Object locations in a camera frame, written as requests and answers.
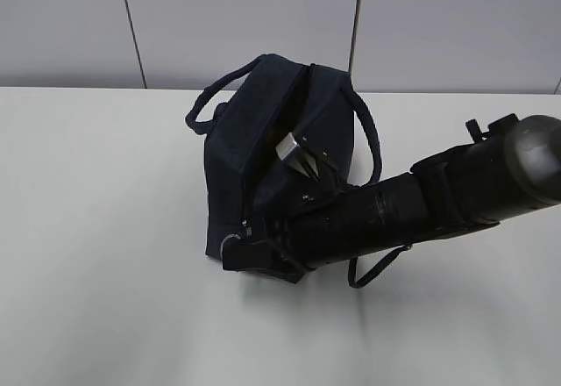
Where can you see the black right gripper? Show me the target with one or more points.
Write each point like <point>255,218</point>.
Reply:
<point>302,235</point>

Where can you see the dark blue lunch bag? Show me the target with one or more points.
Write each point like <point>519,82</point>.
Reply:
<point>245,114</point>

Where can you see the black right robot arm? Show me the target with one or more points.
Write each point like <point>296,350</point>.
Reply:
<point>511,169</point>

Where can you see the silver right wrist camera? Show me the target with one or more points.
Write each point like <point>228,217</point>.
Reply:
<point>296,154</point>

